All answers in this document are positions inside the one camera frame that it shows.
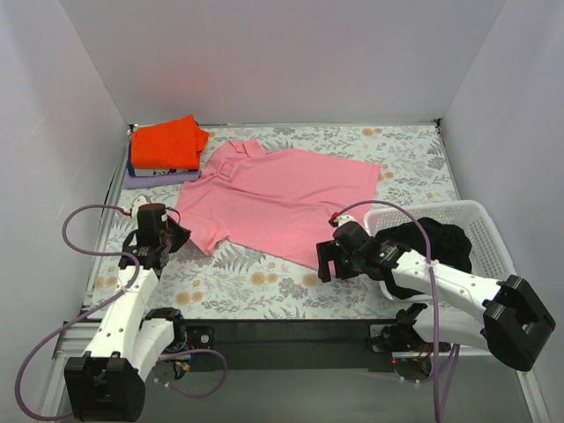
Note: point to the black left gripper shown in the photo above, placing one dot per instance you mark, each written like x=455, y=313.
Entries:
x=174, y=233

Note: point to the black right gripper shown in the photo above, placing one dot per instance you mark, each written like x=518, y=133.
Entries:
x=329, y=261

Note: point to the pink polo shirt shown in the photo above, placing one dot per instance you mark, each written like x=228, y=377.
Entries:
x=278, y=203

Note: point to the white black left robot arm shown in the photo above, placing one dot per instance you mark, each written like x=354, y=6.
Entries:
x=107, y=382

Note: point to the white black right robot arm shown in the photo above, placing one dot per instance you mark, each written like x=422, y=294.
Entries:
x=506, y=318

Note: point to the folded lavender shirt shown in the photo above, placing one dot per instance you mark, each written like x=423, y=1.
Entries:
x=139, y=182

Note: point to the folded orange shirt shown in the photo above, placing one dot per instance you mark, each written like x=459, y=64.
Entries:
x=176, y=144

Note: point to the black shirt in basket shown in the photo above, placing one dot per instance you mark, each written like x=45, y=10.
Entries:
x=449, y=246

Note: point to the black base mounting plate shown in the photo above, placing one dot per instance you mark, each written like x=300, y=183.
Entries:
x=291, y=344

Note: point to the white plastic laundry basket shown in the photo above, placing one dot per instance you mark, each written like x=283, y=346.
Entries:
x=489, y=256

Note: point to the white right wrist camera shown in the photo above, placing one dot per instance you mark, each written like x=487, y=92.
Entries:
x=338, y=219

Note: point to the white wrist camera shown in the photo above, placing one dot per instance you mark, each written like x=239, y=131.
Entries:
x=338, y=219
x=139, y=201

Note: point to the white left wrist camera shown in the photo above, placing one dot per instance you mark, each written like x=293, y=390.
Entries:
x=139, y=201

